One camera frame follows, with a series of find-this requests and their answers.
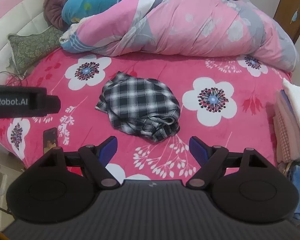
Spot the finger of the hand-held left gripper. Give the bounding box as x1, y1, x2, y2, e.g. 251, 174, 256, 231
46, 95, 61, 115

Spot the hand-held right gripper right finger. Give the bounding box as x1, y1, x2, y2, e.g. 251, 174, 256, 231
186, 135, 270, 190

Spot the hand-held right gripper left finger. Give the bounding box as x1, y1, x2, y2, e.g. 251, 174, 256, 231
37, 135, 121, 190

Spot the black white plaid garment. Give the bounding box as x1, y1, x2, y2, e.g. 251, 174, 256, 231
95, 71, 181, 143

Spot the smartphone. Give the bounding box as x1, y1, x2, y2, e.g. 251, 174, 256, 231
43, 127, 58, 155

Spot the green floral pillow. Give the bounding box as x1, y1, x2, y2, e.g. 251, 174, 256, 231
7, 26, 64, 74

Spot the white bedside cabinet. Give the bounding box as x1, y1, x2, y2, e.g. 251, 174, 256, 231
0, 161, 24, 214

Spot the white padded headboard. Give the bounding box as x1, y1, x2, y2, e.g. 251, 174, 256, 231
0, 0, 53, 88

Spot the pink floral bed sheet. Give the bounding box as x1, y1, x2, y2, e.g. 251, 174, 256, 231
0, 46, 293, 180

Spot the purple plush blanket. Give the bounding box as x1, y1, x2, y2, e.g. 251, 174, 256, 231
43, 0, 77, 30

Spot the white folded cloth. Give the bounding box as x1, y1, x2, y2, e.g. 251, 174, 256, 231
282, 77, 300, 154

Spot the blue patterned pillow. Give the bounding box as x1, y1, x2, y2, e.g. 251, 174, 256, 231
62, 0, 135, 25

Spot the pink grey floral quilt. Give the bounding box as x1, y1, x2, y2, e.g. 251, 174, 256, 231
59, 0, 299, 72

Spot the wooden door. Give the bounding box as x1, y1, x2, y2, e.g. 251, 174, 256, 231
272, 0, 300, 45

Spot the black cable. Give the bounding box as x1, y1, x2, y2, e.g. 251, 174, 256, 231
0, 71, 28, 87

